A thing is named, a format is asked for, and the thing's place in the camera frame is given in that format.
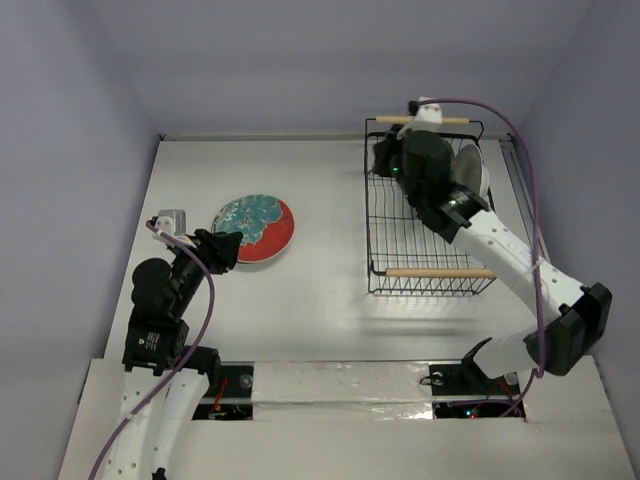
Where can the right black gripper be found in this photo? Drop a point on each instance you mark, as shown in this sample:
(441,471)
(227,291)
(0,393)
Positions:
(382,156)

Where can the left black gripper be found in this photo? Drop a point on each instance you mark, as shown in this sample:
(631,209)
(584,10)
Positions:
(218,249)

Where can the blue floral white plate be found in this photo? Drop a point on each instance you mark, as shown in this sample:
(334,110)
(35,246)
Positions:
(219,223)

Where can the red teal flower plate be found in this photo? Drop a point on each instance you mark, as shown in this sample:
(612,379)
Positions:
(267,224)

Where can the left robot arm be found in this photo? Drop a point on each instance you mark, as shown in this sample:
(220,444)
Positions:
(164,375)

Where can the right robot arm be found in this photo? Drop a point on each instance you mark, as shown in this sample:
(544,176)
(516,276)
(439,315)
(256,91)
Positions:
(448,191)

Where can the white grey bowl plate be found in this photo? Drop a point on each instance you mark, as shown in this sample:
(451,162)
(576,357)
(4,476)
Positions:
(470,170)

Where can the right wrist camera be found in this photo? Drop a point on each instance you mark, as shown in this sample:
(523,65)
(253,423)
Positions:
(424,117)

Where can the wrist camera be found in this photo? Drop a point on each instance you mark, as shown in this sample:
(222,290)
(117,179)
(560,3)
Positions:
(424,117)
(171,222)

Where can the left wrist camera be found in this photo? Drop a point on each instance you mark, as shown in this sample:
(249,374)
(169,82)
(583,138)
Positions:
(171,222)

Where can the black wire dish rack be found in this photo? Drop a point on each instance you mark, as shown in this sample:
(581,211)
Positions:
(403,257)

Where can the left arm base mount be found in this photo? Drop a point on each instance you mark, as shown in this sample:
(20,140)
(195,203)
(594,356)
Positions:
(230,399)

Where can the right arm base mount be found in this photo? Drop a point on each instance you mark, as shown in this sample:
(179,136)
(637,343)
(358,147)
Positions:
(461,390)

